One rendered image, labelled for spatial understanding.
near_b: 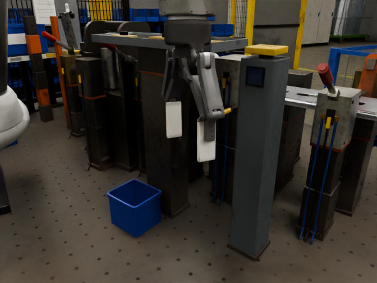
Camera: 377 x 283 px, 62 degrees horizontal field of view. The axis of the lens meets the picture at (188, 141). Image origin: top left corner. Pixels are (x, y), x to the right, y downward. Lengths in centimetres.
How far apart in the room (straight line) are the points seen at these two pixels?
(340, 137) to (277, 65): 24
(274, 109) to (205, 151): 18
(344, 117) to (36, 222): 80
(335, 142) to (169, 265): 45
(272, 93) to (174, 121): 19
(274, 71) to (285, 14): 382
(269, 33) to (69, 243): 372
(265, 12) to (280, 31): 36
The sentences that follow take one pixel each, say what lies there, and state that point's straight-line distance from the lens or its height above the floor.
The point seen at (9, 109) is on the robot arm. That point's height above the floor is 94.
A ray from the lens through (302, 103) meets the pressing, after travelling 87.
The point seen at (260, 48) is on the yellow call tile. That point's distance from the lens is 59.
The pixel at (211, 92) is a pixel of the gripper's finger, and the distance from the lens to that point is 46.
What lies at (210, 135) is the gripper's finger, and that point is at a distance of 48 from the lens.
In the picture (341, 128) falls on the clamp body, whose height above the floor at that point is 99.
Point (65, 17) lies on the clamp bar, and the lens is 140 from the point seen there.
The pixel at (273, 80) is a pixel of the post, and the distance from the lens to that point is 58.
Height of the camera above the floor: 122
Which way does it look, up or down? 23 degrees down
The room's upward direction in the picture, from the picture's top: straight up
